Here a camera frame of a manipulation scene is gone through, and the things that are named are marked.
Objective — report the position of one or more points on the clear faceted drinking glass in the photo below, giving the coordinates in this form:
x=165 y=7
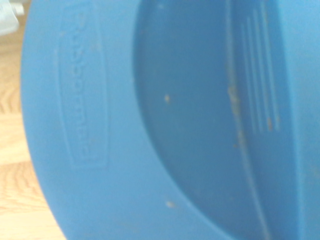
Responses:
x=7 y=17

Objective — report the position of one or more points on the blue plastic pitcher lid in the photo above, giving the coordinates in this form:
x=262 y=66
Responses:
x=175 y=125

